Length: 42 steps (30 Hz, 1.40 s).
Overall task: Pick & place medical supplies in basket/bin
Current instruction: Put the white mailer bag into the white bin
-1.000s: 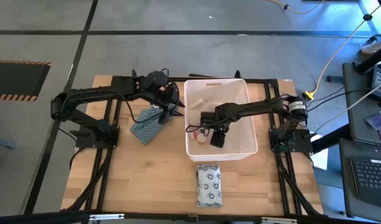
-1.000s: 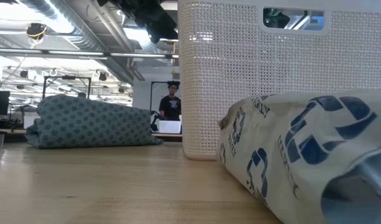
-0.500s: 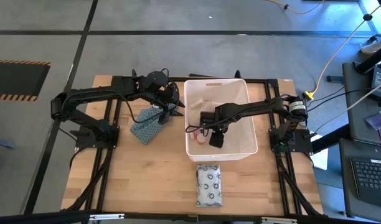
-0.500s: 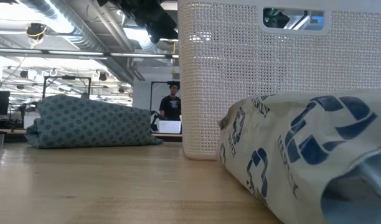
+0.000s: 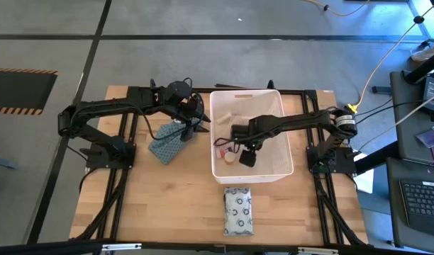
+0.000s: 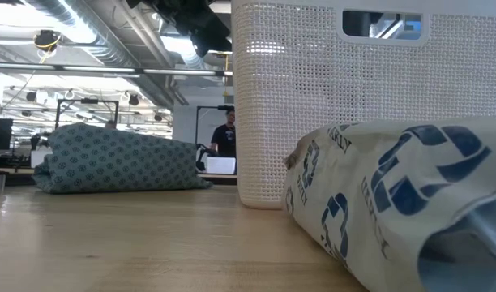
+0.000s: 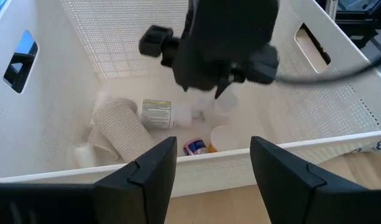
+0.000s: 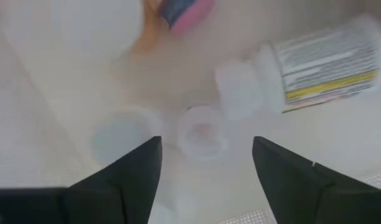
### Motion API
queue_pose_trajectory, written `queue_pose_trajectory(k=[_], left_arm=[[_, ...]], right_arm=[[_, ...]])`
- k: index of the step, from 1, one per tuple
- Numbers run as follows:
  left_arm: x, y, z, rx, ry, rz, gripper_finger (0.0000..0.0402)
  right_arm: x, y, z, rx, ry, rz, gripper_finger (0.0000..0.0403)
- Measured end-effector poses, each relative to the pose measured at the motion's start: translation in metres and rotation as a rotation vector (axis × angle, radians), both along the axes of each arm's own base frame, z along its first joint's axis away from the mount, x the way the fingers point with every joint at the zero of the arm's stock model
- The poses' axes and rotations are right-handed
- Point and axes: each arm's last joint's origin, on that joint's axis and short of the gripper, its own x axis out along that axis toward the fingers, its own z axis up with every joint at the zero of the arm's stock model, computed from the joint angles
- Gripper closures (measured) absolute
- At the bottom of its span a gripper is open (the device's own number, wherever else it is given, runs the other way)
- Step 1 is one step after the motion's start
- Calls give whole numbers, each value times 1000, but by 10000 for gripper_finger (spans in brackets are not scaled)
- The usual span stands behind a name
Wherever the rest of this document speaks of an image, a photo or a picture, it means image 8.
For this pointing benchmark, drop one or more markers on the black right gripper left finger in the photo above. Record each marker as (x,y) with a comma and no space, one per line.
(128,183)

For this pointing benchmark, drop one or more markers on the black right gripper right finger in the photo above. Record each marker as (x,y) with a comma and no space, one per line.
(302,193)

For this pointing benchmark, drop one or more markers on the white container with blue lid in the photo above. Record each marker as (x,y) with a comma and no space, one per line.
(122,133)

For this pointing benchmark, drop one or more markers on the pink and navy box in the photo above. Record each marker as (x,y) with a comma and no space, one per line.
(187,14)

